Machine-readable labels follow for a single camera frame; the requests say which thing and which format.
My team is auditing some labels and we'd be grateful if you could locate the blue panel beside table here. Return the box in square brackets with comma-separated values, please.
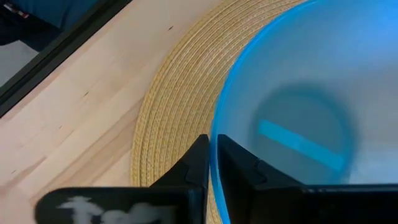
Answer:
[9, 0, 100, 32]

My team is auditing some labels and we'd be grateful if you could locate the round woven straw placemat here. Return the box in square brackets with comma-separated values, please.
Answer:
[130, 0, 308, 224]

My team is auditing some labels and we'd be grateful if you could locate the light blue bowl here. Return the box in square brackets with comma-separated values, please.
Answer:
[210, 0, 398, 224]

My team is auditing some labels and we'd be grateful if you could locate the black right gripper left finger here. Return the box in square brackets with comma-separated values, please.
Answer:
[34, 133, 210, 224]

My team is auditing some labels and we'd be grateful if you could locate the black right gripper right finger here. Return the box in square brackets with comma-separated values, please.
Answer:
[216, 133, 398, 224]

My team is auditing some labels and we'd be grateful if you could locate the black metal table frame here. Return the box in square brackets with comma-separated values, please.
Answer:
[0, 0, 133, 118]

